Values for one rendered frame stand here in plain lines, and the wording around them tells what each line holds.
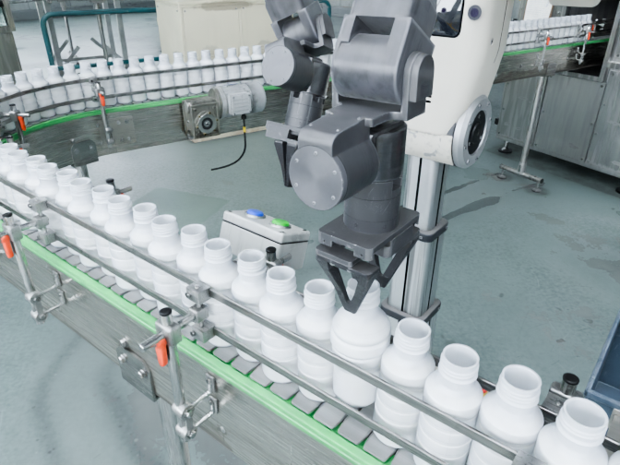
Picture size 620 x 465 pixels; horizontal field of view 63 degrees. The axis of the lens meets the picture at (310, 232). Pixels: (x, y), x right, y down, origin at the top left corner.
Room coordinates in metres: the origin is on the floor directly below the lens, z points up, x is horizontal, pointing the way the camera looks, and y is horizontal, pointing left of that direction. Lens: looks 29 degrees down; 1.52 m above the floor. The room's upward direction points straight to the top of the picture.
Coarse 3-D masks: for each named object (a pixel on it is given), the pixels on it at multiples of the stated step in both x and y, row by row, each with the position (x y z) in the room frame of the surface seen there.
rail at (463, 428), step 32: (96, 256) 0.78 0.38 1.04; (256, 320) 0.53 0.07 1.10; (256, 352) 0.53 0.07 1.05; (320, 352) 0.46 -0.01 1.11; (384, 384) 0.41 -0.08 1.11; (480, 384) 0.41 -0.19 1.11; (352, 416) 0.43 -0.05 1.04; (448, 416) 0.36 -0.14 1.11; (544, 416) 0.37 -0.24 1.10; (416, 448) 0.38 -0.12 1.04; (512, 448) 0.32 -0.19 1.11; (608, 448) 0.33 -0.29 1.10
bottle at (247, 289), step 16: (240, 256) 0.59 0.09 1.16; (256, 256) 0.60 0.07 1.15; (240, 272) 0.57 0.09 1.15; (256, 272) 0.57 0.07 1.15; (240, 288) 0.57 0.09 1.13; (256, 288) 0.57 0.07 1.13; (256, 304) 0.56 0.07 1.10; (240, 320) 0.56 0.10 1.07; (240, 336) 0.57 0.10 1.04; (256, 336) 0.56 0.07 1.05; (240, 352) 0.57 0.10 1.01
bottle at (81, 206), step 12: (72, 180) 0.84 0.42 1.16; (84, 180) 0.85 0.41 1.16; (72, 192) 0.82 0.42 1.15; (84, 192) 0.82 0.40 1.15; (72, 204) 0.82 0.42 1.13; (84, 204) 0.82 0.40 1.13; (84, 216) 0.81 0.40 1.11; (84, 228) 0.81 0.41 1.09; (84, 240) 0.81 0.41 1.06; (96, 252) 0.81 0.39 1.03; (84, 264) 0.81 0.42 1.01; (96, 264) 0.81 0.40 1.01
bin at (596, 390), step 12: (612, 336) 0.68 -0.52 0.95; (612, 348) 0.79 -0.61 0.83; (600, 360) 0.62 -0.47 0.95; (612, 360) 0.79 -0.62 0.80; (600, 372) 0.72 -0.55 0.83; (612, 372) 0.79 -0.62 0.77; (588, 384) 0.57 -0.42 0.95; (600, 384) 0.79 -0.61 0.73; (612, 384) 0.78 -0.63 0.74; (588, 396) 0.56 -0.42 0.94; (600, 396) 0.55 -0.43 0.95; (612, 396) 0.75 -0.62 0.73; (612, 408) 0.54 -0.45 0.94; (612, 420) 0.52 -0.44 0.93; (612, 432) 0.50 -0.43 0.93
